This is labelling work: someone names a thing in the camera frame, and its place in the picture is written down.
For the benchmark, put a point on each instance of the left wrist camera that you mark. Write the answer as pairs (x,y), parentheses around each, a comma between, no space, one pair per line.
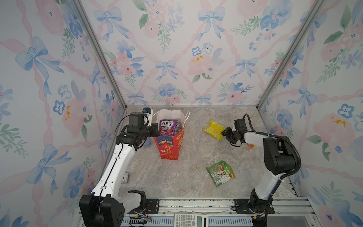
(148,114)

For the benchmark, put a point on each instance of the small square clock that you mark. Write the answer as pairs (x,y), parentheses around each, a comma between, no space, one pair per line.
(125,177)

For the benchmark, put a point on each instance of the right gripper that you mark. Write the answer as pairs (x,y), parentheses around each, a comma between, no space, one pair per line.
(226,133)

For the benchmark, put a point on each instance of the light green snack bag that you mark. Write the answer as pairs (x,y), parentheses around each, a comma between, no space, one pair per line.
(220,172)

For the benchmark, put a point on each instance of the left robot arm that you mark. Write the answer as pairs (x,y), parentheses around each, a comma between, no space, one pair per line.
(103,207)

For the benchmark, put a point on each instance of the grey calculator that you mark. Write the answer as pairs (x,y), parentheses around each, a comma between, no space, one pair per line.
(191,220)

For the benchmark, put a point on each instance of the yellow chips snack bag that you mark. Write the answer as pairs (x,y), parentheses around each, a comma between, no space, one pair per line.
(215,129)

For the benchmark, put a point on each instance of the red paper gift bag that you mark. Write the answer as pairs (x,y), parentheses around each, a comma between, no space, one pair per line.
(169,146)

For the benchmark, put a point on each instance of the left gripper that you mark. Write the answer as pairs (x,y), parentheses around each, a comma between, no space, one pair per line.
(154,127)

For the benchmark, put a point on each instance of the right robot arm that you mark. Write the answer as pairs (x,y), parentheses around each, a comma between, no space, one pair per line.
(281,159)

